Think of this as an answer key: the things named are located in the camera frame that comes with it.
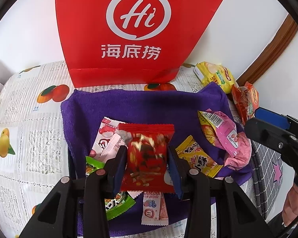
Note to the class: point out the pink yellow barcode snack packet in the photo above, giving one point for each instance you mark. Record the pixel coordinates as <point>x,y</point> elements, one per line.
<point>223,129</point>

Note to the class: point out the yellow triangular snack packet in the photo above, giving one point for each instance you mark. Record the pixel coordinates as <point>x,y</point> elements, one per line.
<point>196,156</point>

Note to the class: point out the brown wooden door frame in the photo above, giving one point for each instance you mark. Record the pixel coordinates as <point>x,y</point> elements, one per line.
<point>275,44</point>

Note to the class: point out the grey checked cloth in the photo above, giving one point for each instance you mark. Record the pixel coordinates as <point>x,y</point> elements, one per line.
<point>268,173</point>

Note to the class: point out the red orange chips bag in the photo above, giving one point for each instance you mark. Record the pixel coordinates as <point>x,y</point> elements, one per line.
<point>245,99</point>

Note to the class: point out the pink strawberry snack packet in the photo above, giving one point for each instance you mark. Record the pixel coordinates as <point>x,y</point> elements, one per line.
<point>106,138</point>

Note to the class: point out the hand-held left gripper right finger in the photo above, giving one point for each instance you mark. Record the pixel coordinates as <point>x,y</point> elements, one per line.
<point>175,176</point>

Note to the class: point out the yellow chips bag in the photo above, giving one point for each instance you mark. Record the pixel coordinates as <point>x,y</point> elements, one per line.
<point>216,75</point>

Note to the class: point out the purple towel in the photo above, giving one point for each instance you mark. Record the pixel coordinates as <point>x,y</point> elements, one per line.
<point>151,106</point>

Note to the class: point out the green snack packet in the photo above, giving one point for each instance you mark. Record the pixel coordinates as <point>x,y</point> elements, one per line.
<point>116,204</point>

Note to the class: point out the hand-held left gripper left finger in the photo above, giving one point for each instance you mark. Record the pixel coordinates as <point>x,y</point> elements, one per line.
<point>120,168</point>

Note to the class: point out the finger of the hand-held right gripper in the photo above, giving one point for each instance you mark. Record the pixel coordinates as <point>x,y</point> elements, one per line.
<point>270,116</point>
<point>270,138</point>

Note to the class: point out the red snack packet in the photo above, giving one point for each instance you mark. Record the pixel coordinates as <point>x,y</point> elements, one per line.
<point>146,153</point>

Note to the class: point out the red paper bag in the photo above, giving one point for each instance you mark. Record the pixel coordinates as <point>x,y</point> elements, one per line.
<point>89,54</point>

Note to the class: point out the fruit-print tablecloth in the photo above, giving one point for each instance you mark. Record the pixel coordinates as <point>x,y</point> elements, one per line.
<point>27,133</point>

